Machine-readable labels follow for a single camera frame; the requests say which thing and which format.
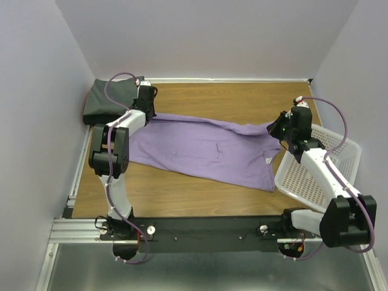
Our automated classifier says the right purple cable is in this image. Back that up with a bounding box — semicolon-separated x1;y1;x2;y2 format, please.
283;96;376;262

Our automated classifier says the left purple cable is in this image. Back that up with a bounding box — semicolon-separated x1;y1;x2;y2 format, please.
104;72;151;264

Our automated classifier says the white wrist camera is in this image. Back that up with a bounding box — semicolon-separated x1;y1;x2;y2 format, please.
293;99;309;108
136;80;152;87

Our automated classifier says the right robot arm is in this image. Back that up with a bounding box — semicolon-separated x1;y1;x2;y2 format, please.
267;101;376;248

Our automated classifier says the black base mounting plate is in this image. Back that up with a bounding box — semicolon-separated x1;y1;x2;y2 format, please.
95;215;314;259

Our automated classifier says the purple cable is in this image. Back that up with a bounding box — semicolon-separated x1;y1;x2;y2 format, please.
283;96;376;262
104;72;151;264

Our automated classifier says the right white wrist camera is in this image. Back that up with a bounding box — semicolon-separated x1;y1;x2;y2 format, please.
293;99;309;108

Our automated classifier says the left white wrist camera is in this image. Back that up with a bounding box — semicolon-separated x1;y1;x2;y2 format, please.
136;80;152;87

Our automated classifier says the white plastic laundry basket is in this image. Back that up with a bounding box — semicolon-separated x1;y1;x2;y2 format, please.
275;124;361;213

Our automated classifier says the folded dark grey t shirt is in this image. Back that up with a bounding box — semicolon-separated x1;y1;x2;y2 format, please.
82;78;137;126

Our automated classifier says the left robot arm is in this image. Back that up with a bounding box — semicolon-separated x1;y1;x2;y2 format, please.
89;81;158;240

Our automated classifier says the purple t shirt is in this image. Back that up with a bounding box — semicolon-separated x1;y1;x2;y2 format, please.
129;113;280;192

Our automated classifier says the aluminium extrusion rail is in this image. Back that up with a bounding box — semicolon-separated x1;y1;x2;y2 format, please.
48;219;100;244

